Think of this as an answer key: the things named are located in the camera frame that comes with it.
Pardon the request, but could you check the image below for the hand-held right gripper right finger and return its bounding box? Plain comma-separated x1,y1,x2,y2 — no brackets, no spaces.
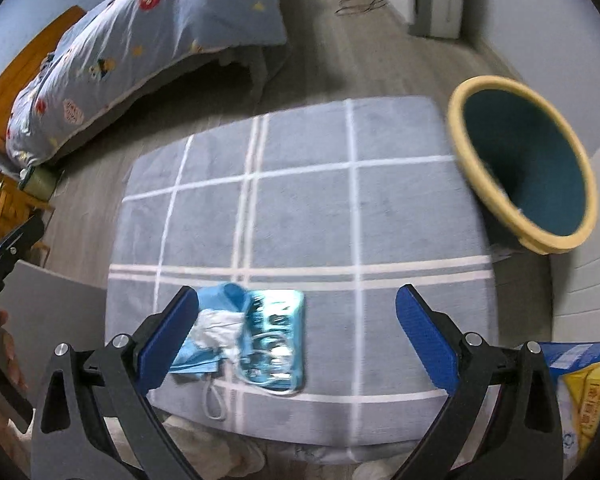
395,284,565,480

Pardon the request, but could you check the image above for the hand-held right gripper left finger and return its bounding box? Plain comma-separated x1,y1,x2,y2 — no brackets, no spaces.
30,285,211,480

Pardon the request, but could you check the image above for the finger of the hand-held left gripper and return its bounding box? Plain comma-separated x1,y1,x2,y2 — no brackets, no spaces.
0,217,46,311

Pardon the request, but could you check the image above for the white tissue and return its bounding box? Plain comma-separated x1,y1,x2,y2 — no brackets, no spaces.
190,308,246,356

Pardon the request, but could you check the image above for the blue face mask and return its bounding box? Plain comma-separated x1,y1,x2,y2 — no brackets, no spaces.
170,282,253,421

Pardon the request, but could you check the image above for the teal shiny packet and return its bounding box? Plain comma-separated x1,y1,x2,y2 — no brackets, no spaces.
235,290,308,397

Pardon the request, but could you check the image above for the yellow rimmed teal trash bin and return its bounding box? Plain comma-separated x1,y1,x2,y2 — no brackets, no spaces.
447,76,600,256

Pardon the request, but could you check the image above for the person's left hand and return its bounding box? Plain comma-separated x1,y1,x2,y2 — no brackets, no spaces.
0,307,30,393

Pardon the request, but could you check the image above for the wooden stool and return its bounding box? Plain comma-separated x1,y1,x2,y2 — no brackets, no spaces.
0,170,56,266

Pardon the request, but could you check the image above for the green jar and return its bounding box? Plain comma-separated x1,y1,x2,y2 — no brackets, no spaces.
19,166,63,197

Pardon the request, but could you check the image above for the blue yellow printed package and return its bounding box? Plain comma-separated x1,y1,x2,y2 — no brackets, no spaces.
537,340,600,480

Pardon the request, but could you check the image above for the grey rug with white lines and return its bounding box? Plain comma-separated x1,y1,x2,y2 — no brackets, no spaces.
102,96,501,466

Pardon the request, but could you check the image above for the white panelled door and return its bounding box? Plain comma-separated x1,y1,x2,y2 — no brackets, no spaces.
550,125,600,346

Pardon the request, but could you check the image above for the bed with patterned blue duvet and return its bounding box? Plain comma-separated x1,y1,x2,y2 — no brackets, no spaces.
5,0,288,168

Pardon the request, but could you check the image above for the wooden bed frame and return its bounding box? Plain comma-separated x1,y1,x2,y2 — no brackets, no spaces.
0,5,88,156

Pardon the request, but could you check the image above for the black cable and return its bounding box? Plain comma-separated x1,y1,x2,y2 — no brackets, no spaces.
335,0,388,17

